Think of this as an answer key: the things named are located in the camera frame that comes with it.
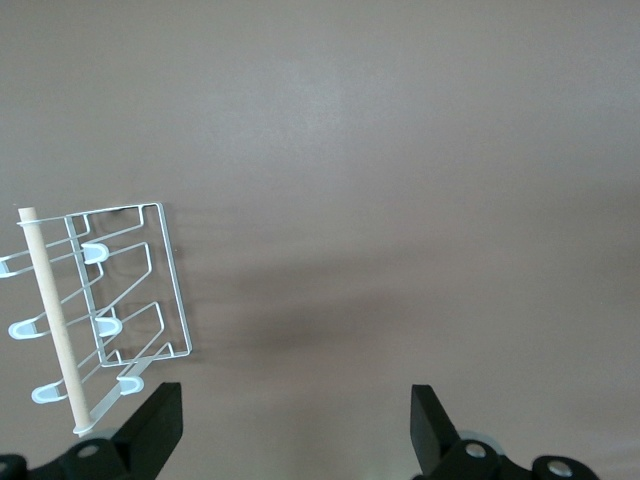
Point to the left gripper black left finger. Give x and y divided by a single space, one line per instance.
150 440

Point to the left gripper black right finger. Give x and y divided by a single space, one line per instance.
435 445

